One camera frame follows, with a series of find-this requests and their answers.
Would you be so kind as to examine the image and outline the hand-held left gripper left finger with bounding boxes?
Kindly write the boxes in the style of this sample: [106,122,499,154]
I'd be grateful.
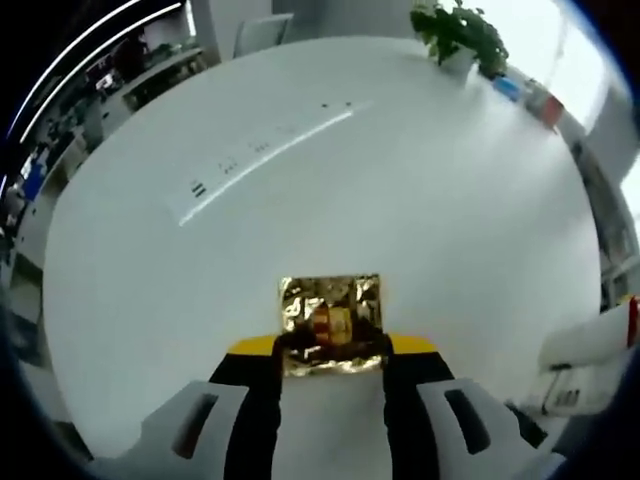
[89,335,284,480]

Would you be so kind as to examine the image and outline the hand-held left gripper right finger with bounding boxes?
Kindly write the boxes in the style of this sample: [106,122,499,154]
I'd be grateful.
[382,333,569,480]

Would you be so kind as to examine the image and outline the gold foil skincare sachet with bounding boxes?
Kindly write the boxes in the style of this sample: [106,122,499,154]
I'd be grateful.
[277,272,390,380]

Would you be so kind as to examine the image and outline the small white pump bottle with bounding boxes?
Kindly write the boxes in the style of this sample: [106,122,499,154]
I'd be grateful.
[542,367,619,417]

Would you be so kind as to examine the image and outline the large red-collar pump bottle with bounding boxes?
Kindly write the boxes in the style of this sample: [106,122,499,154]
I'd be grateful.
[537,294,640,372]

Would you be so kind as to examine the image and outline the red box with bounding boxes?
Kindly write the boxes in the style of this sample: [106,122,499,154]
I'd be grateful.
[541,95,566,124]

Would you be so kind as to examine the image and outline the blue box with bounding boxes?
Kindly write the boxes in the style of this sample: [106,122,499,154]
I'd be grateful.
[493,76,523,102]

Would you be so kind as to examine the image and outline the white chair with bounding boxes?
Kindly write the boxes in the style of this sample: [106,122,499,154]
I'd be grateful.
[233,13,295,58]

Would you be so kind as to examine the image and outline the green potted plant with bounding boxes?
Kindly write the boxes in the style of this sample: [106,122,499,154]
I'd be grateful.
[408,0,510,77]

